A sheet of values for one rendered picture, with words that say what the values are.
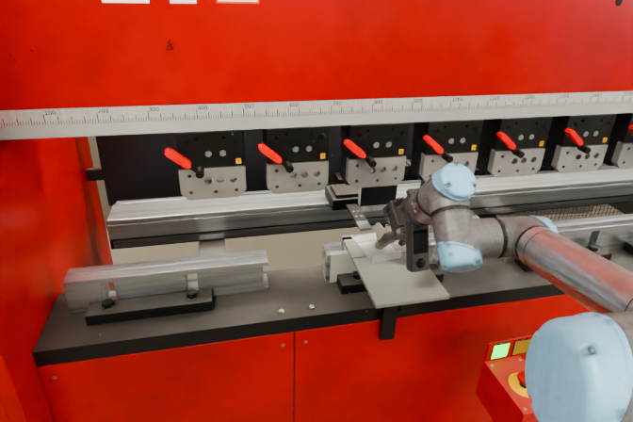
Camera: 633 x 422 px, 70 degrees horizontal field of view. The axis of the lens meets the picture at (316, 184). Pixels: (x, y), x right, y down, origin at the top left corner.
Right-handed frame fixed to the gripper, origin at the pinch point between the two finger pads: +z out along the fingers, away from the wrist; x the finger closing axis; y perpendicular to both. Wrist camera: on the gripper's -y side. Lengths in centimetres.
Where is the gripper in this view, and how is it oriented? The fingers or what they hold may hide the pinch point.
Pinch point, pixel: (390, 246)
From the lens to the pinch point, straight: 115.3
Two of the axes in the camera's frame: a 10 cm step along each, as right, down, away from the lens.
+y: -2.1, -9.0, 3.8
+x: -9.5, 1.0, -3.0
